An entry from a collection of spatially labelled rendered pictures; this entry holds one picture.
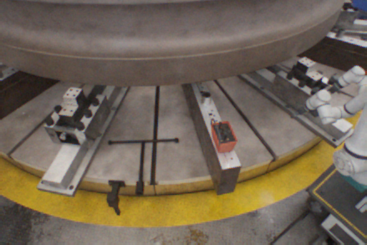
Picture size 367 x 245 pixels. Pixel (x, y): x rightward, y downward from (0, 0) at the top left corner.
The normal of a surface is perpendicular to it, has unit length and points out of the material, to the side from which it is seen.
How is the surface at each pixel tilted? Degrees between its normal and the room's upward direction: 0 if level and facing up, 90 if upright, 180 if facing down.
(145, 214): 0
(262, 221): 0
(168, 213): 0
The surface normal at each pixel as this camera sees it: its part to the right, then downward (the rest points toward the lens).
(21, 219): 0.00, -0.71
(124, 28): -0.02, 0.70
